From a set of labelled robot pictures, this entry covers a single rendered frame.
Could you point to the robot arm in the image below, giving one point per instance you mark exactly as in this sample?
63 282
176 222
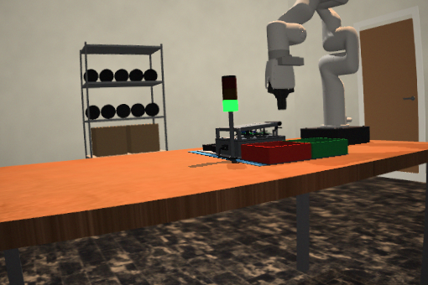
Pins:
334 38

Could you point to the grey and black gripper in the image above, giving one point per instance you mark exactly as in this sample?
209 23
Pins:
279 77

